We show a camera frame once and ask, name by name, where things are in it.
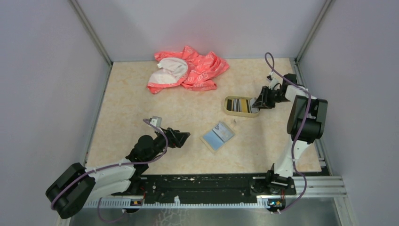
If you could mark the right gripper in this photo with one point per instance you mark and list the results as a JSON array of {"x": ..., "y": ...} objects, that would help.
[{"x": 263, "y": 101}]

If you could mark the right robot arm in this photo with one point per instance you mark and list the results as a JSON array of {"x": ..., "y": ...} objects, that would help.
[{"x": 305, "y": 124}]

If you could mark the aluminium frame rail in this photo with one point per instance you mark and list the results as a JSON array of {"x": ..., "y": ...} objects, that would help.
[{"x": 309, "y": 187}]

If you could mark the stack of cards in tray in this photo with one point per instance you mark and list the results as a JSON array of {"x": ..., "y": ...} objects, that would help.
[{"x": 241, "y": 105}]

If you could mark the cream oval card tray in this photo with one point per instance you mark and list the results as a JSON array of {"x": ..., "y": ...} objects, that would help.
[{"x": 239, "y": 114}]

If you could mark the pink patterned cloth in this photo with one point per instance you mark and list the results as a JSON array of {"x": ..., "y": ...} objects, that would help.
[{"x": 187, "y": 68}]

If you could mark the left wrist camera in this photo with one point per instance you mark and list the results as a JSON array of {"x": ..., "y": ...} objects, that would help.
[{"x": 156, "y": 121}]

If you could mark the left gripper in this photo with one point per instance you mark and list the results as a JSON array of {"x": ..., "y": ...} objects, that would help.
[{"x": 175, "y": 138}]

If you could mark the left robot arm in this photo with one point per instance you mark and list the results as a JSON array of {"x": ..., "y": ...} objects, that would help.
[{"x": 79, "y": 185}]

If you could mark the silver VIP credit card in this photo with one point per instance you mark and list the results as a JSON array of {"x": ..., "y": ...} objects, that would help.
[{"x": 223, "y": 132}]

